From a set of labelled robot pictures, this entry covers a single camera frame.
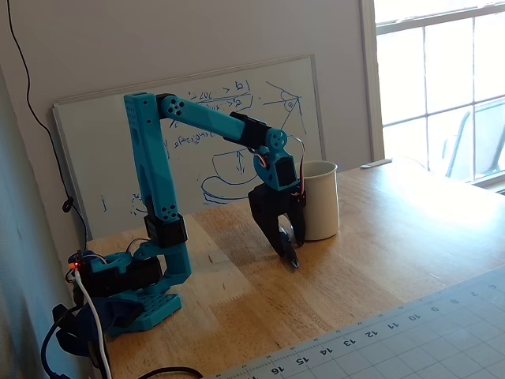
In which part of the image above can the teal gripper with motor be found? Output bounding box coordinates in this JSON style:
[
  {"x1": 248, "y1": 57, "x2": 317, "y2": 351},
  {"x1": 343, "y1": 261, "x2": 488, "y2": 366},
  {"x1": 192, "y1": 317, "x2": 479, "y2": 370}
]
[{"x1": 247, "y1": 151, "x2": 308, "y2": 260}]

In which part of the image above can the dark pen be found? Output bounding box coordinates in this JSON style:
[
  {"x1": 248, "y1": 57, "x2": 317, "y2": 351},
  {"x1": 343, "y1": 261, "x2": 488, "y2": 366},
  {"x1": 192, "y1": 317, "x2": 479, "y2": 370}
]
[{"x1": 277, "y1": 226, "x2": 301, "y2": 270}]

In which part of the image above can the white ceramic mug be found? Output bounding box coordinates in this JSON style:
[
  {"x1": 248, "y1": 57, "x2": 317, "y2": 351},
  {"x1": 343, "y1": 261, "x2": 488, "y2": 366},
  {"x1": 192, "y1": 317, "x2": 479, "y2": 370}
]
[{"x1": 299, "y1": 159, "x2": 341, "y2": 242}]

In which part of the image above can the dark blue clamp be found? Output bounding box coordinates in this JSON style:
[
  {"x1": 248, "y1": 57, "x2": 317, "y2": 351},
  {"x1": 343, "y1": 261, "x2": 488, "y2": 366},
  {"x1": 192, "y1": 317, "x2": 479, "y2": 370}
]
[{"x1": 52, "y1": 296, "x2": 145, "y2": 357}]

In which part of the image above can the whiteboard with blue drawings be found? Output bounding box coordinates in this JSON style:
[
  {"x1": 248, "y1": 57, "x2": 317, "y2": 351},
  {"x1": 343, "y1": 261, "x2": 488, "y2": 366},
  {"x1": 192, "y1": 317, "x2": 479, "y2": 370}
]
[{"x1": 52, "y1": 54, "x2": 327, "y2": 242}]

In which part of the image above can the grey gridded cutting mat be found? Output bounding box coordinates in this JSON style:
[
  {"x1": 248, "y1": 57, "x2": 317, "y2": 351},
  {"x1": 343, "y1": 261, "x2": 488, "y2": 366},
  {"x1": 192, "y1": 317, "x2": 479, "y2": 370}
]
[{"x1": 212, "y1": 266, "x2": 505, "y2": 379}]

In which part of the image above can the outdoor chair behind window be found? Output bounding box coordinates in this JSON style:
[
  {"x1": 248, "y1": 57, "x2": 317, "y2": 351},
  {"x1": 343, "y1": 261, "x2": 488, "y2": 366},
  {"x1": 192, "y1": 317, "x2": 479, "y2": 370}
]
[{"x1": 440, "y1": 96, "x2": 505, "y2": 183}]

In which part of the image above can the red white black servo wire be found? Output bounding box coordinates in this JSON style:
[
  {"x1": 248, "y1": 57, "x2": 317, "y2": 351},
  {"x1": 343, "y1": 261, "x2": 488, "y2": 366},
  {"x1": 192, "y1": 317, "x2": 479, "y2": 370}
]
[{"x1": 287, "y1": 134, "x2": 309, "y2": 198}]

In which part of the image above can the white window frame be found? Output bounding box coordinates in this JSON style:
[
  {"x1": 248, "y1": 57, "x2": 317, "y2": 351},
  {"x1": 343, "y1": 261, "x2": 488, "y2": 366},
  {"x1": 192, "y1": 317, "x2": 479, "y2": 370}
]
[{"x1": 357, "y1": 0, "x2": 505, "y2": 195}]

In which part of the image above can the white cable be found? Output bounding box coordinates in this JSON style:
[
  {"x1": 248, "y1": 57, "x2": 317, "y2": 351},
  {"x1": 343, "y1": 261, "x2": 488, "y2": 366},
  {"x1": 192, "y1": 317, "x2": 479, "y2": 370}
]
[{"x1": 73, "y1": 271, "x2": 114, "y2": 379}]

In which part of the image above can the blue cable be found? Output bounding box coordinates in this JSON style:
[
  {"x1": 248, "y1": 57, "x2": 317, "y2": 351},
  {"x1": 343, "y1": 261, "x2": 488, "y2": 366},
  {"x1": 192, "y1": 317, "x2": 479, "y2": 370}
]
[{"x1": 40, "y1": 313, "x2": 66, "y2": 379}]

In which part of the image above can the thin black wall cable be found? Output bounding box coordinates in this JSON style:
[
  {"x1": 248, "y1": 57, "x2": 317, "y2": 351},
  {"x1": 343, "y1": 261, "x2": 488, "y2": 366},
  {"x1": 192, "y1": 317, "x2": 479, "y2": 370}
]
[{"x1": 6, "y1": 0, "x2": 90, "y2": 242}]

